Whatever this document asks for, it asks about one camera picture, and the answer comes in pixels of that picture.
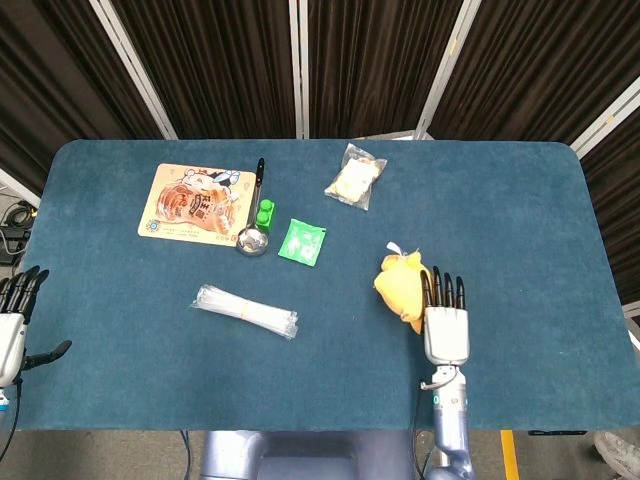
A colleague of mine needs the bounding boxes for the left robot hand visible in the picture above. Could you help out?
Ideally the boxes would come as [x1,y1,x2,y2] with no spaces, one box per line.
[0,265,73,389]

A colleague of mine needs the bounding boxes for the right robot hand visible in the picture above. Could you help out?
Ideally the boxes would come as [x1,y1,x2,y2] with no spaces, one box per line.
[420,265,470,366]

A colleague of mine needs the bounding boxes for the yellow plush duck toy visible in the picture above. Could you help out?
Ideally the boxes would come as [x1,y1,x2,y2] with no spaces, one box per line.
[373,241,434,335]

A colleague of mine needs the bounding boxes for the green toy building block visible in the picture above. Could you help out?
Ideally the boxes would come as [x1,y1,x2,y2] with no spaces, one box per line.
[255,198,277,233]

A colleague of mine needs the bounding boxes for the blue table cloth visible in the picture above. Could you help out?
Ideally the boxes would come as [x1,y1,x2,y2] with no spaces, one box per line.
[14,138,640,432]

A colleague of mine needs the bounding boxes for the green sachet packet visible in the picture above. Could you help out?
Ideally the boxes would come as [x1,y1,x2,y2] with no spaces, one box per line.
[277,218,327,268]

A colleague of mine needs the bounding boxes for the clear bag of snacks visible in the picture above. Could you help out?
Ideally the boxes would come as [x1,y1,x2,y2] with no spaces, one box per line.
[323,143,389,212]

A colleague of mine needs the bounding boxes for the robot torso base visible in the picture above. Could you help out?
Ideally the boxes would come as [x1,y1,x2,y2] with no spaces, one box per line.
[198,429,416,480]

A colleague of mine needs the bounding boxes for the bundle of clear plastic straws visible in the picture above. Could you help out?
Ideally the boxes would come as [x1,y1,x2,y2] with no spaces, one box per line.
[189,284,300,341]

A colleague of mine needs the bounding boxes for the orange snack bag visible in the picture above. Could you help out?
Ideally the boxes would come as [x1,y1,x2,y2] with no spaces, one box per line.
[137,163,258,249]

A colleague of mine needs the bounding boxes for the folding screen partition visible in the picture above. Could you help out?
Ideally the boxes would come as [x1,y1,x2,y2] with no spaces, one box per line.
[0,0,640,306]

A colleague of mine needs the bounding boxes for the black cables on floor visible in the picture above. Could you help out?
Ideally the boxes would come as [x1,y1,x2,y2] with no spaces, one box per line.
[0,197,39,266]

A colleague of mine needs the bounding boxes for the metal ladle with black handle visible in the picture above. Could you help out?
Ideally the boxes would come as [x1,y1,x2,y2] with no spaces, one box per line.
[235,157,270,258]

